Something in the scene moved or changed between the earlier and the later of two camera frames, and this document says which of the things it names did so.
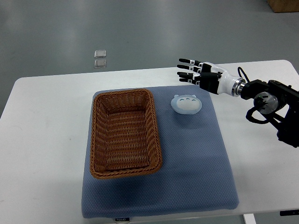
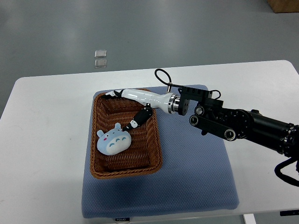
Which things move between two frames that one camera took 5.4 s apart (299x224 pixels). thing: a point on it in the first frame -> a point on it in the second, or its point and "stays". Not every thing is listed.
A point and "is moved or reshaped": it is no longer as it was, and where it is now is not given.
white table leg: [249, 219] stays
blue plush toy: [186, 104] is moved or reshaped
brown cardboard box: [284, 6] stays
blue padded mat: [195, 176] stays
